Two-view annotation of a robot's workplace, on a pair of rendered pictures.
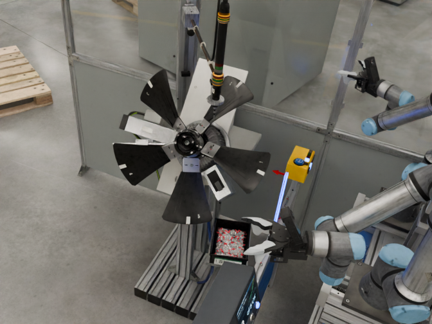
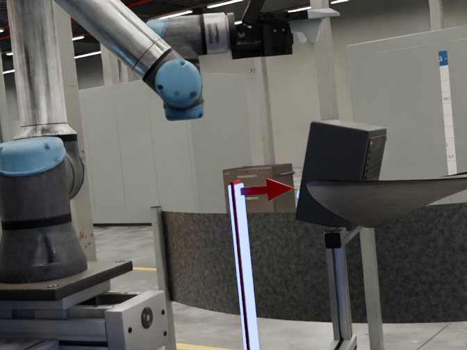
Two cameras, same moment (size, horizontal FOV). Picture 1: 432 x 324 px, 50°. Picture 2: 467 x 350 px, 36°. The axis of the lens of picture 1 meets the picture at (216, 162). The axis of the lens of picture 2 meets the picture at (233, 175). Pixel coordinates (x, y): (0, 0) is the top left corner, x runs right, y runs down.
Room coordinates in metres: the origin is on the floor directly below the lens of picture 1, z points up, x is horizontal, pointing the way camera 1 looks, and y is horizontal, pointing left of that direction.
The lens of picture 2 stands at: (2.26, -0.29, 1.24)
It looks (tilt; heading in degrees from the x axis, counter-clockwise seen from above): 3 degrees down; 181
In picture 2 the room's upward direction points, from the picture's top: 6 degrees counter-clockwise
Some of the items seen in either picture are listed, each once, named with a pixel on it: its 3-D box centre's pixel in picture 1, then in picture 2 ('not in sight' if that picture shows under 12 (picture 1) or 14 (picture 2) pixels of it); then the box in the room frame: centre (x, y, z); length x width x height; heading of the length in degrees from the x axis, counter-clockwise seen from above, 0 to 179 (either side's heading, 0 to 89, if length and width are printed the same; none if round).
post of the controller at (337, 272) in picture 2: not in sight; (338, 284); (1.00, -0.14, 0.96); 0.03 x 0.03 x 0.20; 71
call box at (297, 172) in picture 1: (299, 164); not in sight; (1.78, -0.41, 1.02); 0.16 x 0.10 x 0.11; 161
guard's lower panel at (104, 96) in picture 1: (247, 171); not in sight; (2.29, -0.21, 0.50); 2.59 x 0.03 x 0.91; 71
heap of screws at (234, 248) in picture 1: (229, 245); not in sight; (1.38, -0.10, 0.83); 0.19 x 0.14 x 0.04; 177
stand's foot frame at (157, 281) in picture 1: (189, 267); not in sight; (1.85, 0.09, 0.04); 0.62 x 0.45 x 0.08; 161
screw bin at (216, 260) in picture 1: (230, 243); not in sight; (1.39, -0.10, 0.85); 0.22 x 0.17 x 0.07; 177
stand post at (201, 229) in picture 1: (204, 193); not in sight; (1.97, 0.05, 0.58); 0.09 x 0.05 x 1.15; 71
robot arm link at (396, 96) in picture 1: (399, 98); not in sight; (1.80, -0.77, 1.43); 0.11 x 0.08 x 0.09; 41
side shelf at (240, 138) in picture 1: (225, 137); not in sight; (2.17, -0.04, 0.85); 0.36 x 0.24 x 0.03; 71
